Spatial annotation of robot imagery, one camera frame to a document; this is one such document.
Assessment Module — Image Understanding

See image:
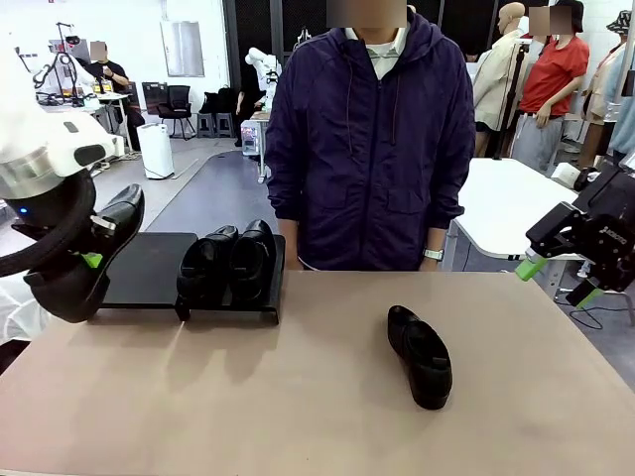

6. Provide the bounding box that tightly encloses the white table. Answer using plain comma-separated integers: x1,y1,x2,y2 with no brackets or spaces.
448,157,584,262

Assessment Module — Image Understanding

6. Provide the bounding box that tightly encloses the black metal shoe stand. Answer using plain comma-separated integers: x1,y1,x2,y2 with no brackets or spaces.
174,232,288,326
96,231,199,311

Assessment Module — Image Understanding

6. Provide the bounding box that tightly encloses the black buckle dress shoe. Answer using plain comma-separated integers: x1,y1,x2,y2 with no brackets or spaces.
386,304,453,412
229,218,278,304
176,224,239,321
23,182,146,324

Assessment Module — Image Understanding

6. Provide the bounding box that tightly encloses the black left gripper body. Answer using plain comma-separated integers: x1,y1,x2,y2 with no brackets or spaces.
3,180,70,235

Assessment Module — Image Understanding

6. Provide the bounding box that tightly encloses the white work desk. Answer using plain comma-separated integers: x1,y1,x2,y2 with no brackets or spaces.
88,93,131,165

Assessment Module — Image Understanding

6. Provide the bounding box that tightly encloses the black mesh office chair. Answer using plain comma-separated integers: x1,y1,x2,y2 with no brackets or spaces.
157,84,195,141

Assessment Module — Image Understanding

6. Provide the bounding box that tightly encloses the computer case with coloured lights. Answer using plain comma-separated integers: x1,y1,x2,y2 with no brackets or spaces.
240,121,262,159

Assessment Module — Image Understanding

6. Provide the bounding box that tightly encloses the person left forearm purple sleeve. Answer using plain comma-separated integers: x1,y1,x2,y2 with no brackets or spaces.
427,148,476,252

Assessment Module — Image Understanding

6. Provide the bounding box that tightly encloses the seated man in black shirt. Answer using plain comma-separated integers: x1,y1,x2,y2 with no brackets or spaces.
86,42,145,150

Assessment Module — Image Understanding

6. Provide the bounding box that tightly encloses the mannequin in beige jacket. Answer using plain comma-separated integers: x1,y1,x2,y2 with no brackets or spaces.
469,2,530,160

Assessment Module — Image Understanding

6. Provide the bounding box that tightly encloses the background robot on desk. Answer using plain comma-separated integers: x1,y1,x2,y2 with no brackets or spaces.
34,22,98,109

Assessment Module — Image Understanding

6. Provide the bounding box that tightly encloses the white box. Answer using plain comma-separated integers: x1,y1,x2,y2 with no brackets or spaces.
550,162,581,189

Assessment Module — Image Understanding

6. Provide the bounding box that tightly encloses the black left arm cable sleeve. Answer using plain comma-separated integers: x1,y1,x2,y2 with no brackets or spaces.
0,173,99,279

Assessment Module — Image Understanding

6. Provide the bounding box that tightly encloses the white air purifier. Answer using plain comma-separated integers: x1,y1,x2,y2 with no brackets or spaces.
136,123,176,180

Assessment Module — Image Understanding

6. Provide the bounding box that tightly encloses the black floor cable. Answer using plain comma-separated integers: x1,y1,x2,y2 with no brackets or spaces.
570,305,635,331

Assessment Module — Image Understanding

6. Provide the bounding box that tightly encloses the person right hand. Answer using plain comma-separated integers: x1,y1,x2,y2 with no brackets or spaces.
280,220,305,272

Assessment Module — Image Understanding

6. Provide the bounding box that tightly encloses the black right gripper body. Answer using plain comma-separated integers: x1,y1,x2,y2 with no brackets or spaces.
584,210,635,294

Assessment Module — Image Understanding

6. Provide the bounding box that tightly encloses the background person in black clothes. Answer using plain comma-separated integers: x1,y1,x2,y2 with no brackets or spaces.
235,83,269,148

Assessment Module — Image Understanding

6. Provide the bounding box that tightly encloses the white fabric cover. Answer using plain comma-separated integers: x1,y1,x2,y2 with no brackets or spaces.
0,285,54,348

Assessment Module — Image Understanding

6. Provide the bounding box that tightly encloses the person in purple jacket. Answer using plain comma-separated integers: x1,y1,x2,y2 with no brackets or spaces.
264,12,476,273

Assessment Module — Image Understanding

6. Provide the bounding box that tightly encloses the person right forearm purple sleeve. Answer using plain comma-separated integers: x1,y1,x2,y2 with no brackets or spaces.
265,148,305,224

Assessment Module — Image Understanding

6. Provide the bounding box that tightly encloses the grey wall panel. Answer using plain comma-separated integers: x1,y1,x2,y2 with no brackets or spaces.
159,20,205,78

